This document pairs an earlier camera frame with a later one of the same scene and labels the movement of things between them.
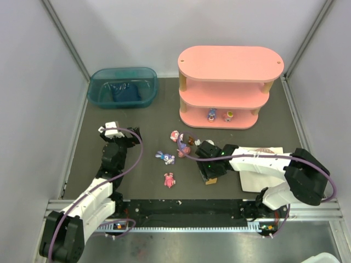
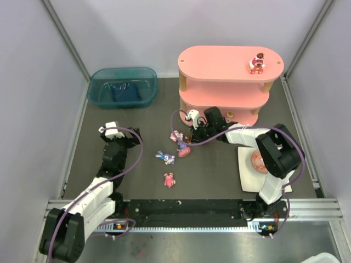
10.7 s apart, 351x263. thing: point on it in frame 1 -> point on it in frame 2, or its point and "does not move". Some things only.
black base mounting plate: [230, 210] does not move
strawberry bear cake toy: [210, 181] -> [256, 65]
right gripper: [208, 175] -> [197, 134]
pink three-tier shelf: [225, 87] does not move
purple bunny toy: [168, 159] does not move
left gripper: [131, 134] does not move
